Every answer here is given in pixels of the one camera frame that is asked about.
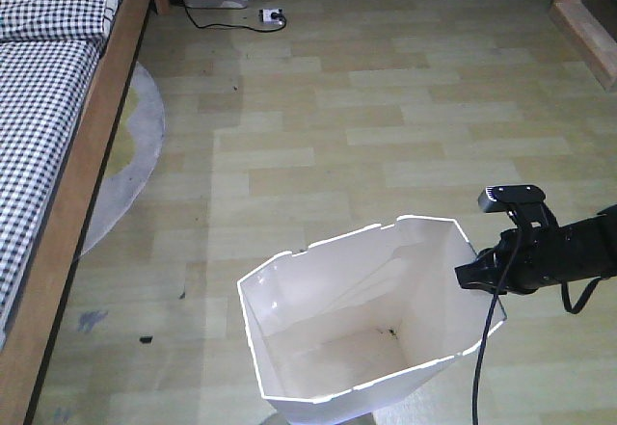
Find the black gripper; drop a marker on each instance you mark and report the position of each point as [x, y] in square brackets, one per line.
[520, 268]

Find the white plastic trash bin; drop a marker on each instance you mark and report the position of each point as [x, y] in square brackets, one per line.
[358, 322]

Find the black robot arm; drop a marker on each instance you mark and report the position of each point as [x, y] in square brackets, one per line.
[588, 246]

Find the wooden furniture corner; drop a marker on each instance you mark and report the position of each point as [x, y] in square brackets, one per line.
[579, 22]

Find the grey round rug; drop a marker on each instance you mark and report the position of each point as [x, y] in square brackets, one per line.
[134, 155]

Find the checkered bed sheet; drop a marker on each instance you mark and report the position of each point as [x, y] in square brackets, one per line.
[49, 52]

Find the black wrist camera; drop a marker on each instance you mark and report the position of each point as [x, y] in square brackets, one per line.
[499, 198]

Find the wooden bed frame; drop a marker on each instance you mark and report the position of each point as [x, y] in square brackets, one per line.
[25, 349]

